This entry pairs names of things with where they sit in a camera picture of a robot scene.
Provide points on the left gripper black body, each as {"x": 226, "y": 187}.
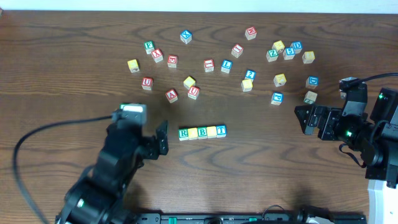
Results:
{"x": 150, "y": 146}

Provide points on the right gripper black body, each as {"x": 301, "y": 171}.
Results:
{"x": 324, "y": 123}

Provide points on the green R block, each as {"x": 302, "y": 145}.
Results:
{"x": 183, "y": 134}

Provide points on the yellow O block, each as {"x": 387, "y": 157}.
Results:
{"x": 192, "y": 133}
{"x": 211, "y": 132}

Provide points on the green B block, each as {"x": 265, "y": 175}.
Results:
{"x": 202, "y": 133}

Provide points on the blue T block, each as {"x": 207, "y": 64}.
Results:
{"x": 221, "y": 131}

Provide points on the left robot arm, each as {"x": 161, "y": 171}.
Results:
{"x": 97, "y": 196}

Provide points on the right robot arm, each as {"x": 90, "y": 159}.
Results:
{"x": 373, "y": 135}

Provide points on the green 7 block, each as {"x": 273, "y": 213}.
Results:
{"x": 310, "y": 97}

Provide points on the green J block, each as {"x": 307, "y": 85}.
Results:
{"x": 121, "y": 106}

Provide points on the blue D block right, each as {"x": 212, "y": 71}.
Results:
{"x": 312, "y": 82}

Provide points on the blue d block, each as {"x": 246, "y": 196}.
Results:
{"x": 312, "y": 82}
{"x": 297, "y": 46}

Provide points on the blue P block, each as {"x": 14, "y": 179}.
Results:
{"x": 277, "y": 98}

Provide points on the red A block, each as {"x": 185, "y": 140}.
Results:
{"x": 171, "y": 96}

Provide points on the yellow K block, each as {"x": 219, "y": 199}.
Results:
{"x": 280, "y": 80}

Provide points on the red U block centre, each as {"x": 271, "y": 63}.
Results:
{"x": 193, "y": 92}

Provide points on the red u block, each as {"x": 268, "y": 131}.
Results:
{"x": 147, "y": 83}
{"x": 193, "y": 92}

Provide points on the red U block left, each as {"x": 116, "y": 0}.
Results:
{"x": 147, "y": 83}

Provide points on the yellow tilted block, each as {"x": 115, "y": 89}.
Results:
{"x": 189, "y": 82}

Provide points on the yellow B block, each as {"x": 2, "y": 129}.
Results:
{"x": 308, "y": 57}

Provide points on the blue 5 block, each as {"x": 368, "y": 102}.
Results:
{"x": 288, "y": 53}

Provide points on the yellow S block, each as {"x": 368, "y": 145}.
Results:
{"x": 246, "y": 85}

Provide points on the blue 2 block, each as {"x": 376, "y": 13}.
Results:
{"x": 250, "y": 75}

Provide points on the green Z block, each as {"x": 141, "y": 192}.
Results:
{"x": 271, "y": 55}

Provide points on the blue D block upper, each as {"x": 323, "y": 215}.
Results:
{"x": 297, "y": 46}

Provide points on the yellow block far left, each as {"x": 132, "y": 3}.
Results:
{"x": 133, "y": 65}

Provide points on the red E block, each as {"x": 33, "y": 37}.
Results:
{"x": 172, "y": 61}

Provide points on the yellow block with picture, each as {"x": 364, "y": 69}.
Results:
{"x": 278, "y": 46}

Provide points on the red I block centre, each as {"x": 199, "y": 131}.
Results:
{"x": 209, "y": 65}

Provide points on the red i block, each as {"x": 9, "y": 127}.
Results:
{"x": 237, "y": 50}
{"x": 209, "y": 65}

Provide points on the green F block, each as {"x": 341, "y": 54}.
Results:
{"x": 149, "y": 47}

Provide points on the blue L block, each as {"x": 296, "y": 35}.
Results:
{"x": 226, "y": 66}

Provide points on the red I block upper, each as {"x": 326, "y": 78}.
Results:
{"x": 237, "y": 50}

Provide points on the blue X block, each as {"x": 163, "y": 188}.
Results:
{"x": 186, "y": 36}

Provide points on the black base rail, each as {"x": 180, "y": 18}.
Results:
{"x": 301, "y": 217}

